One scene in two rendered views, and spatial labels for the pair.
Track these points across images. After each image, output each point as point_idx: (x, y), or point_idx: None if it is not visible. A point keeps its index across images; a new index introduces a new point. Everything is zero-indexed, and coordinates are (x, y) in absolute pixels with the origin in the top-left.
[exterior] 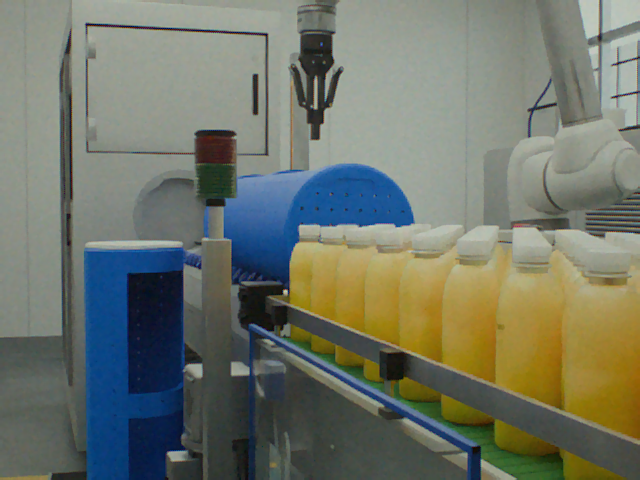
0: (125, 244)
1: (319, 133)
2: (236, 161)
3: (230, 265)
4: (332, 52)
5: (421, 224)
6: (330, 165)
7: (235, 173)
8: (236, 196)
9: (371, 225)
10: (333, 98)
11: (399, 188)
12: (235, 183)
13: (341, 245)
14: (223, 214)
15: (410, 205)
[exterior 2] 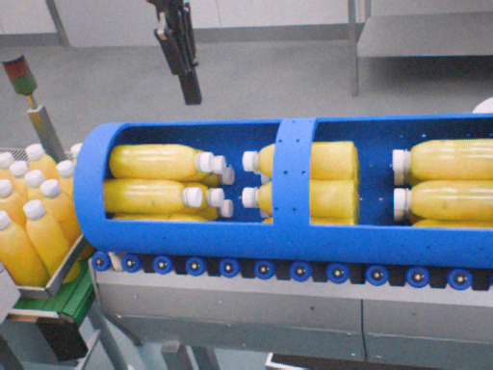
0: (478, 112)
1: (184, 97)
2: (9, 76)
3: (32, 122)
4: (154, 5)
5: (34, 207)
6: (109, 125)
7: (11, 82)
8: (16, 93)
9: (38, 171)
10: (168, 66)
11: (73, 183)
12: (12, 87)
13: (30, 160)
14: (27, 98)
15: (74, 205)
